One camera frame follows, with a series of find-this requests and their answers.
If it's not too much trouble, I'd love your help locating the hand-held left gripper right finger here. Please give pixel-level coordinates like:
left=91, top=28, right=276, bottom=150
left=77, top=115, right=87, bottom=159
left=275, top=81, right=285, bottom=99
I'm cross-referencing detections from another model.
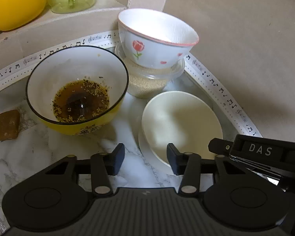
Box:
left=167, top=143, right=248, bottom=197

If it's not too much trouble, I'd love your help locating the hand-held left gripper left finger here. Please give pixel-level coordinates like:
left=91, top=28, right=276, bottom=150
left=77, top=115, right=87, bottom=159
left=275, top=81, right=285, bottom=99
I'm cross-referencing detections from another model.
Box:
left=45, top=143, right=125, bottom=197

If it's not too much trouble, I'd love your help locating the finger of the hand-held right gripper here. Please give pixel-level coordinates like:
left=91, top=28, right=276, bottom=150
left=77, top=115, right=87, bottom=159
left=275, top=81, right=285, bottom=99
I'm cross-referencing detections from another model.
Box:
left=208, top=138, right=234, bottom=157

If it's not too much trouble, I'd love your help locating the small white bowl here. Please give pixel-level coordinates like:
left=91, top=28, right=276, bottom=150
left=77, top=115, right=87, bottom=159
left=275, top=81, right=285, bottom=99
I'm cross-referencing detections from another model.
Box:
left=138, top=127, right=181, bottom=175

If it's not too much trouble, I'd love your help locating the cream bowl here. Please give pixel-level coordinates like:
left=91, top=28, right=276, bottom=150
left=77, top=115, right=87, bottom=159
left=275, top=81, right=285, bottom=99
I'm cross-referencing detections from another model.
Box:
left=141, top=91, right=224, bottom=166

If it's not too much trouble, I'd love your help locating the clear plastic sesame container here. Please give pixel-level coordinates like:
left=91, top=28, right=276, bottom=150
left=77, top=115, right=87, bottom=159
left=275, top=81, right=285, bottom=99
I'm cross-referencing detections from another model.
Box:
left=114, top=44, right=186, bottom=99

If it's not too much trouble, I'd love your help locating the yellow enamel bowl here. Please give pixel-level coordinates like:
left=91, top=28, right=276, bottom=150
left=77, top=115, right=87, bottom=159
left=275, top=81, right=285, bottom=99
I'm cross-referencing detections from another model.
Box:
left=26, top=45, right=130, bottom=136

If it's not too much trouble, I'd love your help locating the brown sugar block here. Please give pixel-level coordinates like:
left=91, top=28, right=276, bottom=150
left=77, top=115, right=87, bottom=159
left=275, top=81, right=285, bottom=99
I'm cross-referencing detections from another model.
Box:
left=0, top=110, right=21, bottom=141

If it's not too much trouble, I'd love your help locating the white tulip bowl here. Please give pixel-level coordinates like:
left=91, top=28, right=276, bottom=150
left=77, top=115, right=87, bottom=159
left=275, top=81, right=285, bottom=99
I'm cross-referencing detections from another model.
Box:
left=117, top=8, right=200, bottom=69

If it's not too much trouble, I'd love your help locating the marble tray with music-note border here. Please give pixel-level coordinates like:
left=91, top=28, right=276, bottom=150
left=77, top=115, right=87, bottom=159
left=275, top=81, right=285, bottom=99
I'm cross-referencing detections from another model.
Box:
left=0, top=29, right=263, bottom=138

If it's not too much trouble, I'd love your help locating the yellow mug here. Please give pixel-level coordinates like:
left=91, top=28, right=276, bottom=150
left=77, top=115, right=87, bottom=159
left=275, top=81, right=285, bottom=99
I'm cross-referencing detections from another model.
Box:
left=0, top=0, right=48, bottom=32

